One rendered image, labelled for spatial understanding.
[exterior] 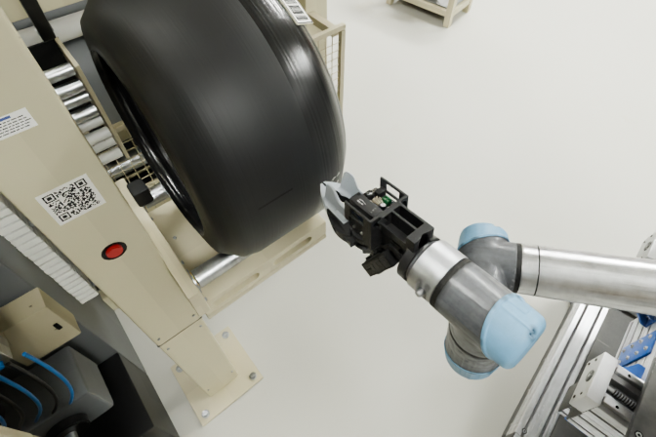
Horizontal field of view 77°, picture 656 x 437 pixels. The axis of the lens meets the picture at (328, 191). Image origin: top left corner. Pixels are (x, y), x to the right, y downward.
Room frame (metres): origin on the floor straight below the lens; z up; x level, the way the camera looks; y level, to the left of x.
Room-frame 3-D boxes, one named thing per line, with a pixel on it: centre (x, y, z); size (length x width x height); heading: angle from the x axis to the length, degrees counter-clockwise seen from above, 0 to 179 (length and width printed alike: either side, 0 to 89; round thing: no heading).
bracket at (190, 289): (0.50, 0.40, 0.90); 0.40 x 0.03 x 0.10; 39
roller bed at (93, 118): (0.77, 0.67, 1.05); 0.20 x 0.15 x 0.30; 129
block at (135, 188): (0.60, 0.45, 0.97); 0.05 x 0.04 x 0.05; 39
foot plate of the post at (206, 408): (0.44, 0.44, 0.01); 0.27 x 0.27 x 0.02; 39
